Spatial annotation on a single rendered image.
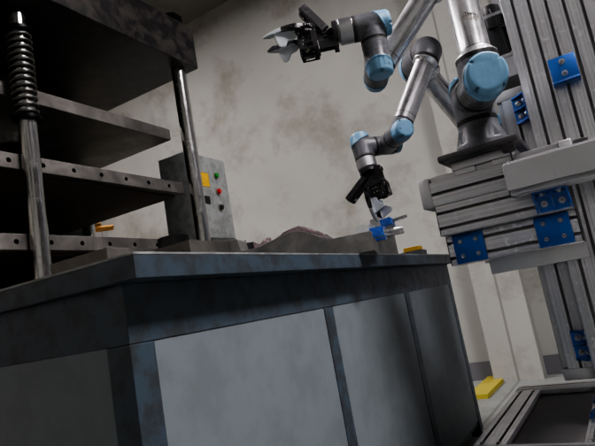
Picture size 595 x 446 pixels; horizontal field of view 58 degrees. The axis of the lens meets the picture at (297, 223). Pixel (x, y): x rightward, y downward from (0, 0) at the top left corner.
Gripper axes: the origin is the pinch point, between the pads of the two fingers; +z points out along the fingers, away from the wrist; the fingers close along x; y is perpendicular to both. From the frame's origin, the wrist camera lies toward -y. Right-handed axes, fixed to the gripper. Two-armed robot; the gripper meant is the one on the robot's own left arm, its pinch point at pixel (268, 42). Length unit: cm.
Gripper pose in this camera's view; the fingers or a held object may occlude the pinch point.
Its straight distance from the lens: 166.8
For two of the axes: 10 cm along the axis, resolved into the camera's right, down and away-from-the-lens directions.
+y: 1.6, 9.4, -2.9
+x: 1.3, 2.7, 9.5
